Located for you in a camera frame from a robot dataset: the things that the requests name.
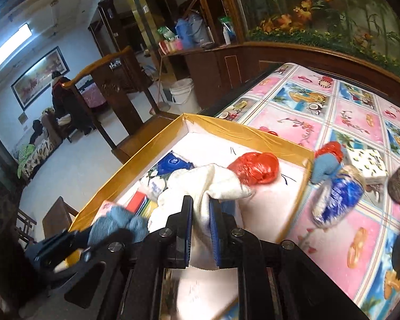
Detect multicoloured sponge pack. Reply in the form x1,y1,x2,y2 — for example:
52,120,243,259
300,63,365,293
127,191,157,217

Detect blue and white plastic bag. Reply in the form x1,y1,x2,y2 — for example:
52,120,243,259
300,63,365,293
311,165,365,229

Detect blue tissue pack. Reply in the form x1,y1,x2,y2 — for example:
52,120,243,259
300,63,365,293
138,151,194,201

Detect framed wall painting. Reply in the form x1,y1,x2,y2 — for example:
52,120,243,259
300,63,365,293
11,46,70,109

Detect yellow cardboard box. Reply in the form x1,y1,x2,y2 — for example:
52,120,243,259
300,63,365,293
67,113,317,320

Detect green and white packet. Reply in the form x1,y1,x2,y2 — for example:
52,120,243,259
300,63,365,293
218,16,237,45

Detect white plastic bucket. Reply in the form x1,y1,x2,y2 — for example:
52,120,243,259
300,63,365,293
169,78,202,114

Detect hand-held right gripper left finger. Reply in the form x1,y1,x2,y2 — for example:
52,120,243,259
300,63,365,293
63,195,194,320

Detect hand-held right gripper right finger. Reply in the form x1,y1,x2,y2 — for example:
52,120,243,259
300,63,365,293
209,199,369,320

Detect white sock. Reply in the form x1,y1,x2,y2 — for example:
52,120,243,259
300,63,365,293
148,163,254,270

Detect blue knitted cloth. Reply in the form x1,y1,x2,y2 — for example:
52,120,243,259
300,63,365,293
87,206,150,245

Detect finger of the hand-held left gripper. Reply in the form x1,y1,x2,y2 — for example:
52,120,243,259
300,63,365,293
25,231,89,265

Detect small red plastic bag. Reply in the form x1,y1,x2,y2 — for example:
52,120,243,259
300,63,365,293
315,141,345,164

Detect wooden chair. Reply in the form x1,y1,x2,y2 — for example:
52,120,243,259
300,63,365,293
62,46,184,164

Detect grey thermos flask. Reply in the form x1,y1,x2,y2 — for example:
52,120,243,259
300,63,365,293
187,10,210,45

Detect wooden sideboard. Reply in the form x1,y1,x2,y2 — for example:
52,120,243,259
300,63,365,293
158,42,400,107

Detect blue thermos flask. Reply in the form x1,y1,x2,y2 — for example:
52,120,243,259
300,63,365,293
175,18,194,49

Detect pink box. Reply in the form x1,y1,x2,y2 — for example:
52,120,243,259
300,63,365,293
158,38,184,54

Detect artificial plant display case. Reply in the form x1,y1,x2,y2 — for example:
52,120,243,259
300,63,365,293
227,0,400,84

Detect printed floral tablecloth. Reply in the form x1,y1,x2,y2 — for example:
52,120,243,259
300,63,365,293
217,63,400,320

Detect pink rose tissue pack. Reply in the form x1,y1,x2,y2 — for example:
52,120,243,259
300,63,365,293
100,200,121,217

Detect large red plastic bag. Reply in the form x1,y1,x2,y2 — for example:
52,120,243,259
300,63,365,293
227,151,280,185

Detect pink covered table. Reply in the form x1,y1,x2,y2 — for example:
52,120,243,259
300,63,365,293
82,85,107,110

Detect lemon print tissue pack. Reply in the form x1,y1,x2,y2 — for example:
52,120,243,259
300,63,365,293
347,147,389,185

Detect wooden stool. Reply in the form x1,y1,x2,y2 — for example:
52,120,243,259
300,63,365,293
42,197,79,237

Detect ceiling light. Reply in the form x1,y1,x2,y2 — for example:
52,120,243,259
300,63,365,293
0,23,32,66

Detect patterned sofa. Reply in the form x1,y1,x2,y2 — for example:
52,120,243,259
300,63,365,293
17,111,64,179

